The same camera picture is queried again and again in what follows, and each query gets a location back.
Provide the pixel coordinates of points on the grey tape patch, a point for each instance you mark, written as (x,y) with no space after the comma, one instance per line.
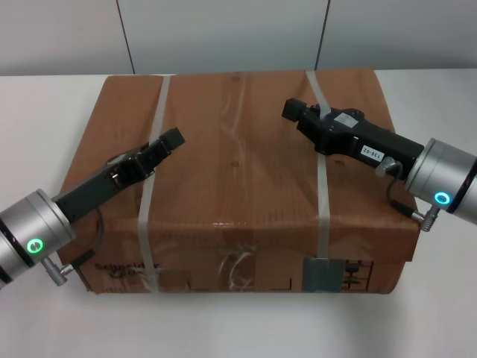
(323,275)

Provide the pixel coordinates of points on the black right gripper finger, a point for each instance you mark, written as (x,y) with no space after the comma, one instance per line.
(293,109)

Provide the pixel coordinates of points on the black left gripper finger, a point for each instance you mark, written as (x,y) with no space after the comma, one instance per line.
(167,141)

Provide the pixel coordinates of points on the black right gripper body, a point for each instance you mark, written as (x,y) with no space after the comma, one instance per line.
(343,138)

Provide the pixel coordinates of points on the clear crumpled tape patch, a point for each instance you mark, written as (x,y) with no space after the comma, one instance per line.
(236,268)

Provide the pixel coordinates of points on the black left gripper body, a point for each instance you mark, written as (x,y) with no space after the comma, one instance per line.
(93,192)

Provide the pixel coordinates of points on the brown cardboard box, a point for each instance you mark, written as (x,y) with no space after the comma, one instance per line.
(242,186)

